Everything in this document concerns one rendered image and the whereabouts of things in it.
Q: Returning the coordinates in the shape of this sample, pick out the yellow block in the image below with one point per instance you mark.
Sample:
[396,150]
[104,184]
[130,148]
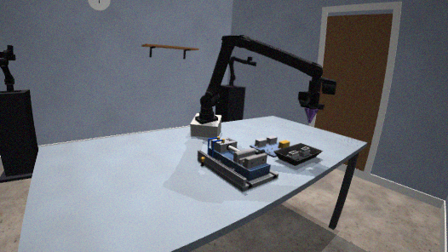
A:
[284,143]

